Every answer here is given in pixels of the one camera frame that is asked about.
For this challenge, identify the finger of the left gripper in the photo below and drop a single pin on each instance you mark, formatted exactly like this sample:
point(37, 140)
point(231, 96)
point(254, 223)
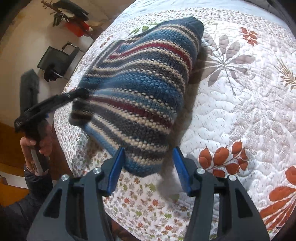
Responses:
point(37, 113)

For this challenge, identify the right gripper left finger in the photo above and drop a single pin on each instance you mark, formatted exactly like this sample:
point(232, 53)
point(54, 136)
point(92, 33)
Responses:
point(74, 209)

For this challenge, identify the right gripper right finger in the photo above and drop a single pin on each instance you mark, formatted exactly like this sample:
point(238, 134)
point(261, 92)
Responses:
point(239, 219)

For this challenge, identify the blue striped knit sweater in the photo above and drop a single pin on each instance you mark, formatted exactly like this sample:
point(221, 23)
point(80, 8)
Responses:
point(136, 90)

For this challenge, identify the person's left forearm sleeve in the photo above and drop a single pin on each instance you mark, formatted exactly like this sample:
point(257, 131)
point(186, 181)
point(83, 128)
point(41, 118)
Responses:
point(17, 218)

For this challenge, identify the coat rack with clothes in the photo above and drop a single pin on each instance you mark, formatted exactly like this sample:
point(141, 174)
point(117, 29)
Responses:
point(73, 16)

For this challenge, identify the person's left hand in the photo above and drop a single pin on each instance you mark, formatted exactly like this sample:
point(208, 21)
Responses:
point(31, 148)

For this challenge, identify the black chair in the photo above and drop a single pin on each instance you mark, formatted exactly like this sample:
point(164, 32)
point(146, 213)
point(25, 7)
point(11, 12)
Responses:
point(55, 62)

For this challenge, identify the floral quilted bedspread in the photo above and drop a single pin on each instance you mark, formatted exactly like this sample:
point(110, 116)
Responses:
point(238, 118)

